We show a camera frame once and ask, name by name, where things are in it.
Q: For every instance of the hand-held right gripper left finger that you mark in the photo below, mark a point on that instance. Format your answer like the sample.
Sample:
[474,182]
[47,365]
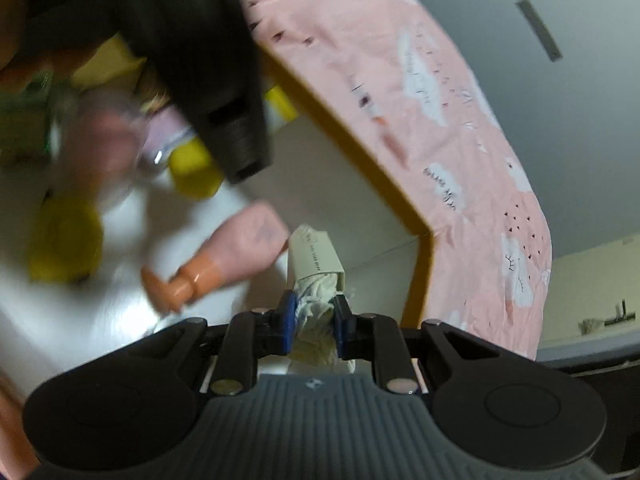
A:
[289,321]

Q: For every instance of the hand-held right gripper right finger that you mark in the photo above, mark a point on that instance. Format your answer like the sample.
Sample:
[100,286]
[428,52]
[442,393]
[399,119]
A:
[342,329]

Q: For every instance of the white tissue packet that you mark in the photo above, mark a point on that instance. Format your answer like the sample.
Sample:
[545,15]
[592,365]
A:
[316,260]

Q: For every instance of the pink bottle with orange cap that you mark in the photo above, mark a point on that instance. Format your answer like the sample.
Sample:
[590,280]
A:
[235,245]

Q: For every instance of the yellow lidded jar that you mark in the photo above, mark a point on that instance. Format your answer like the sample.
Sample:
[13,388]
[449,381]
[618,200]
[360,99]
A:
[196,170]

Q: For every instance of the clear container with pink sponge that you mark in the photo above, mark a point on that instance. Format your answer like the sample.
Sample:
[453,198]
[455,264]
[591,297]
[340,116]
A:
[100,145]

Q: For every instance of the orange cardboard box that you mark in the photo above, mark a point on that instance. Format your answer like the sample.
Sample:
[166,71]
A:
[320,175]

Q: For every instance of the green transparent box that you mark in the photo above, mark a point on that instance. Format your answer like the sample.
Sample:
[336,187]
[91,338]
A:
[25,115]

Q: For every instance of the yellow plastic bottle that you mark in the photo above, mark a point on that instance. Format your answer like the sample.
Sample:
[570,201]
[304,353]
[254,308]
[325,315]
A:
[65,240]

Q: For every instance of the pink printed blanket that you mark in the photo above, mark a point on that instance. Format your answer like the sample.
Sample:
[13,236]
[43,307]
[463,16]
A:
[425,110]

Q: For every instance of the black bracket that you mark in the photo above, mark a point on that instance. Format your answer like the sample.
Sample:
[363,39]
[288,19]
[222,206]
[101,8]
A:
[617,316]

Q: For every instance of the grey wall socket strip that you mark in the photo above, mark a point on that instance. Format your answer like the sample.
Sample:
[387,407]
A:
[539,30]

